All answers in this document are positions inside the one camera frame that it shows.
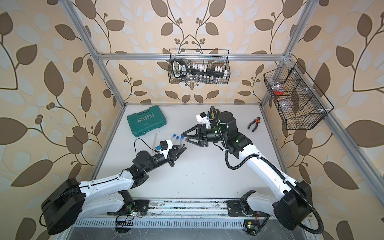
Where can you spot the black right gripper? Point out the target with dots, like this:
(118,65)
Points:
(202,130)

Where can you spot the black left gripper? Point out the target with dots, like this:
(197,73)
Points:
(173,154)

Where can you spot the clear test tube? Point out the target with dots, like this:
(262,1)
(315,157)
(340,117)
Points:
(181,145)
(155,140)

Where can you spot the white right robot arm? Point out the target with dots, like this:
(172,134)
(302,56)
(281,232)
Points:
(292,200)

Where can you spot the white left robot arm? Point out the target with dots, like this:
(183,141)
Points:
(73,200)

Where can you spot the black flat tool case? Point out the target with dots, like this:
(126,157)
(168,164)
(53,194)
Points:
(212,113)

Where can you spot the green plastic tool case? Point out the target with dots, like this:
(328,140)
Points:
(146,121)

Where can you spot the orange black pliers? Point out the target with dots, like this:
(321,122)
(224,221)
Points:
(254,123)

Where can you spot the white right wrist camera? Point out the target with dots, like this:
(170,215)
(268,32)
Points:
(204,118)

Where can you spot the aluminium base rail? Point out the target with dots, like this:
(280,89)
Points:
(168,214)

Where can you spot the black wire basket rear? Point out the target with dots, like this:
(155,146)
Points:
(199,66)

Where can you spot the black wire basket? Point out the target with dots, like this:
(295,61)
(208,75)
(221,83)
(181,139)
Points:
(299,100)
(199,66)

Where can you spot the black wire basket right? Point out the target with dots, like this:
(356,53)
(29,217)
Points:
(299,100)

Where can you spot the aluminium frame post right rear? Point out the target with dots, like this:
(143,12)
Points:
(286,57)

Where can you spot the aluminium frame post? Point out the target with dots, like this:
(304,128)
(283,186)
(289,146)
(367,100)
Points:
(286,57)
(69,9)

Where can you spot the aluminium frame post left rear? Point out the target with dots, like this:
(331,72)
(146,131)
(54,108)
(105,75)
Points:
(69,9)

